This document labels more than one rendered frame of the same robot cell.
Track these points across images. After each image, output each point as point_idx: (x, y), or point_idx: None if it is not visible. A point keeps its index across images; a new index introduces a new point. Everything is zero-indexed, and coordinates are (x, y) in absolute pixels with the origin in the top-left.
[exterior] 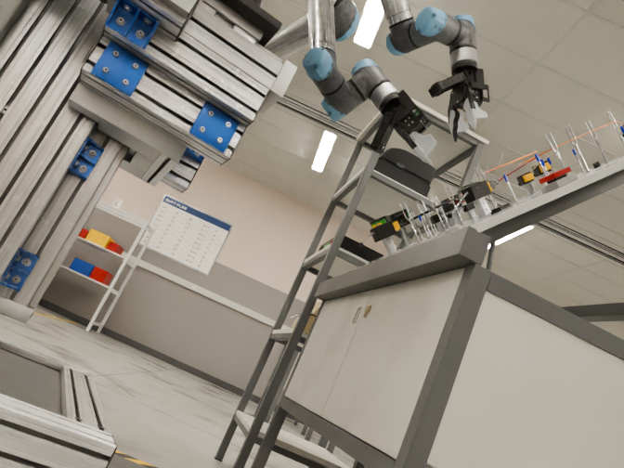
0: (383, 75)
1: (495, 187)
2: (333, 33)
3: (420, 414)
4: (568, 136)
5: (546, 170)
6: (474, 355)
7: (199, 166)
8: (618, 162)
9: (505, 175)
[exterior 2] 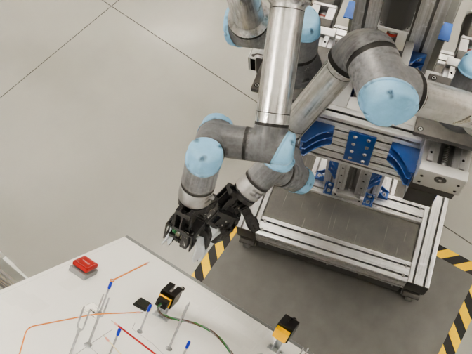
0: (252, 166)
1: (155, 303)
2: (292, 109)
3: None
4: (86, 319)
5: (114, 338)
6: None
7: (407, 187)
8: (36, 274)
9: (149, 305)
